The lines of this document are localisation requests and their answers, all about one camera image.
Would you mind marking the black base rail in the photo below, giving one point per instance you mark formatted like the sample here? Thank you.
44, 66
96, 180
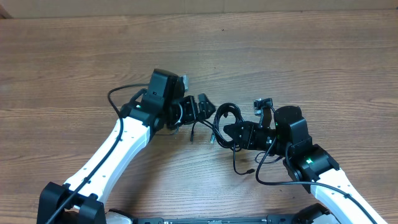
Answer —
214, 221

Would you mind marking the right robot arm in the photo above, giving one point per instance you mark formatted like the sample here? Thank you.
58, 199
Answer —
283, 132

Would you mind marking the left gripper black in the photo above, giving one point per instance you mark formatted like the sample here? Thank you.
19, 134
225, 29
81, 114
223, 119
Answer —
192, 111

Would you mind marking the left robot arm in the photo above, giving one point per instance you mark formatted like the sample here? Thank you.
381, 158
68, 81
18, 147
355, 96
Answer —
82, 197

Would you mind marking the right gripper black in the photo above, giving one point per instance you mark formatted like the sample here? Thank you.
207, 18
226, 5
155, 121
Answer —
247, 140

